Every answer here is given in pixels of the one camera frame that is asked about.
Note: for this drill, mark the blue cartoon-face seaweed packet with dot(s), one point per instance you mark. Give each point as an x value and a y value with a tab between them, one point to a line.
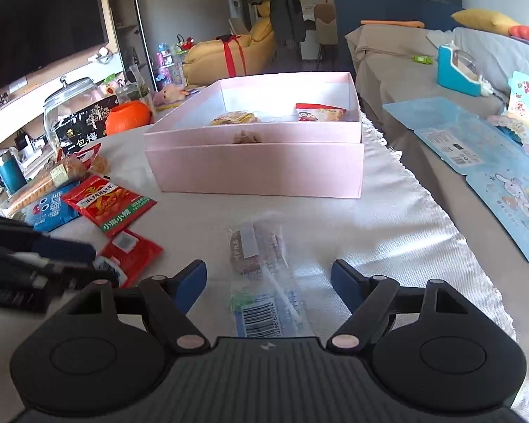
53	211

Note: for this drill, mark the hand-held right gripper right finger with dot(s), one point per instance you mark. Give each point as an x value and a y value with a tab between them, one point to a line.
348	286

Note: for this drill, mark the yellow snack packet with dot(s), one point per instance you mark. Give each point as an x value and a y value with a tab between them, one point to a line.
236	118

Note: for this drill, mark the white woven tablecloth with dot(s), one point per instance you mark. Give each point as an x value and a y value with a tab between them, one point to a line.
379	229

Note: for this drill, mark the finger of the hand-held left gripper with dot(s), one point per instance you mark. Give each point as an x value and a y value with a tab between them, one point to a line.
66	249
83	280

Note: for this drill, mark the large glass jar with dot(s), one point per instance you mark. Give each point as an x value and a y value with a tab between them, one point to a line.
66	101

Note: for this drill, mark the large red snack packet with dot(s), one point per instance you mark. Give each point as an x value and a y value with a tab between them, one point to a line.
108	205

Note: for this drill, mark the brown wrapped snack pieces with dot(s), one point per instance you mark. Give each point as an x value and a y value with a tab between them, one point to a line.
77	167

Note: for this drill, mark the black television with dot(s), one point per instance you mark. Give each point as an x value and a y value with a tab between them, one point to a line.
35	22

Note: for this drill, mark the blue cartoon cardboard sheet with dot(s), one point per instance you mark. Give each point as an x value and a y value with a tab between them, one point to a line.
511	202

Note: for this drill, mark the red and white snack packet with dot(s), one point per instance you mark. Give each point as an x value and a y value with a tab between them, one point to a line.
319	113

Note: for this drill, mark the pink cardboard box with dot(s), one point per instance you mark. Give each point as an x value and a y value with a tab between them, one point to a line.
251	169

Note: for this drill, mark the colourful toy pile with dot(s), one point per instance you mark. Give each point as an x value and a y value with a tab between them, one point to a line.
172	59

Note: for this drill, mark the dark blue cabinet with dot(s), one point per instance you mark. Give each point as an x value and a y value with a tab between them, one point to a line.
379	6

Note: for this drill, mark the yellow cushion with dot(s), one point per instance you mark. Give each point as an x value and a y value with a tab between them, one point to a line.
485	21

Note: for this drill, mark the teal thermos bottle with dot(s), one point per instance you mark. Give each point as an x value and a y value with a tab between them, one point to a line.
9	176

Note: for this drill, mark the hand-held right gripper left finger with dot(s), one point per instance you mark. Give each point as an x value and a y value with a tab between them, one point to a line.
189	286

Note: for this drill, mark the dark hanging jacket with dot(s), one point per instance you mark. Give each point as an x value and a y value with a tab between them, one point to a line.
282	9

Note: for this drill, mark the glass vase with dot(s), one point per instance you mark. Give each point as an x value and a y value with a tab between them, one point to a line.
140	86

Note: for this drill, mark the yellow bean bag sofa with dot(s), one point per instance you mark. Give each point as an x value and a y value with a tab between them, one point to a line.
211	57

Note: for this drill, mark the cartoon sticker pack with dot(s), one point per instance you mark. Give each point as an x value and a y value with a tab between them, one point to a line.
527	101

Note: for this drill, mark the light blue cardboard sheet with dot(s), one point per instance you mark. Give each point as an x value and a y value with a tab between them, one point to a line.
441	123

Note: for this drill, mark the small red snack packet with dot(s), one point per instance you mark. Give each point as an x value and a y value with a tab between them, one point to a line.
134	253

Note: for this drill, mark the orange pumpkin bucket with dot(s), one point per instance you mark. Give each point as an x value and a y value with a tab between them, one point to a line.
128	119

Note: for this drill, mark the clear barcode snack packet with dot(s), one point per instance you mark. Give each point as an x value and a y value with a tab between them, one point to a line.
264	282

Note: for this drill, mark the small green toy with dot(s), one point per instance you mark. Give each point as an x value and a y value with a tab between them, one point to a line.
423	59

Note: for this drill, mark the black printed snack bag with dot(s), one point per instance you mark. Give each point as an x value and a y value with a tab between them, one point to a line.
86	130

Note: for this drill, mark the beige chair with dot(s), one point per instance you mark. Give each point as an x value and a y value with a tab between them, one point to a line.
325	24

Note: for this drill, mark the wooden shelf unit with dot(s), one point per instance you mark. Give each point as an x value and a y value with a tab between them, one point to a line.
125	9

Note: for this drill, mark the pink plush toy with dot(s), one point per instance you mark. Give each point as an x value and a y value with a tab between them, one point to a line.
169	94

